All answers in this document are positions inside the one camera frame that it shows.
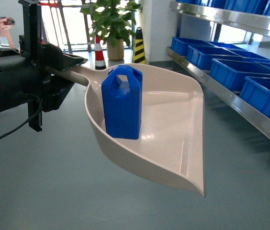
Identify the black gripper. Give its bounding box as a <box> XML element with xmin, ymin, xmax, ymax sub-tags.
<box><xmin>18</xmin><ymin>0</ymin><xmax>88</xmax><ymax>132</ymax></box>

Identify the blue plastic jug part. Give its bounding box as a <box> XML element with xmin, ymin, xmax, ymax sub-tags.
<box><xmin>101</xmin><ymin>65</ymin><xmax>143</xmax><ymax>139</ymax></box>

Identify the beige plastic dustpan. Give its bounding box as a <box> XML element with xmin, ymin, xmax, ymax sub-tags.
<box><xmin>47</xmin><ymin>64</ymin><xmax>206</xmax><ymax>196</ymax></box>

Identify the stainless steel shelf rack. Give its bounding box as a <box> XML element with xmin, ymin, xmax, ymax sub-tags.
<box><xmin>167</xmin><ymin>1</ymin><xmax>270</xmax><ymax>139</ymax></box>

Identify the red white traffic cone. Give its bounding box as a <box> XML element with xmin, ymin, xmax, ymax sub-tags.
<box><xmin>95</xmin><ymin>35</ymin><xmax>106</xmax><ymax>70</ymax></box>

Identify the potted green plant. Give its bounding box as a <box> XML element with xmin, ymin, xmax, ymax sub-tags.
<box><xmin>80</xmin><ymin>0</ymin><xmax>142</xmax><ymax>61</ymax></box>

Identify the black yellow traffic cone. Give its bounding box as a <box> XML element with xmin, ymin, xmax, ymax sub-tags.
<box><xmin>132</xmin><ymin>27</ymin><xmax>146</xmax><ymax>64</ymax></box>

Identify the black cable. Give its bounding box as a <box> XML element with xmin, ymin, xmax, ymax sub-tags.
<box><xmin>0</xmin><ymin>93</ymin><xmax>43</xmax><ymax>146</ymax></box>

